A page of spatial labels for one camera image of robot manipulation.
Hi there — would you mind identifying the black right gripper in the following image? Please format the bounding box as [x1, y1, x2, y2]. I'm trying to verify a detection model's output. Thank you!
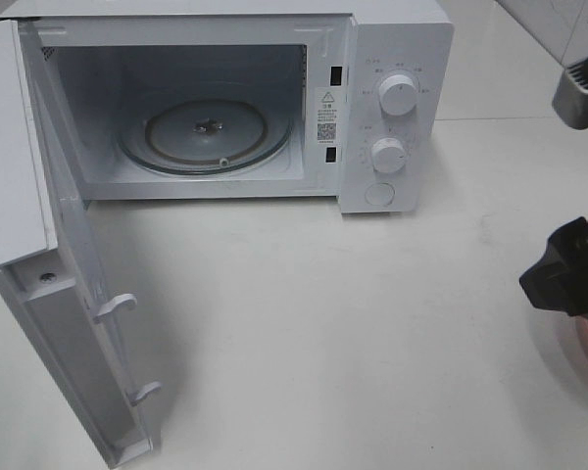
[519, 217, 588, 320]

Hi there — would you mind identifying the round white door button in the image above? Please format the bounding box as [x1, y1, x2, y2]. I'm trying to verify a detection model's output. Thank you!
[365, 183, 395, 207]

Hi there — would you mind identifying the white round knob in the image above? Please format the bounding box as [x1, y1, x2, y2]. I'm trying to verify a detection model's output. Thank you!
[378, 70, 419, 117]
[370, 138, 407, 174]

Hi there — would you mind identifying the white microwave door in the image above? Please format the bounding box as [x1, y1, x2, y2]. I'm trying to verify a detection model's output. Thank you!
[0, 20, 160, 468]

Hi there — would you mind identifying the white microwave oven body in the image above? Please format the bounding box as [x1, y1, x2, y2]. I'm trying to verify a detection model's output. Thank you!
[0, 1, 454, 213]

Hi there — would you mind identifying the white warning label sticker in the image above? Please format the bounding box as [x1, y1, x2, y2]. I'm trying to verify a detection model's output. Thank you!
[313, 86, 345, 145]

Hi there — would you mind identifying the glass microwave turntable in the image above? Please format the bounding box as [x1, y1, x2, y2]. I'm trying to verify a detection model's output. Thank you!
[117, 87, 298, 176]

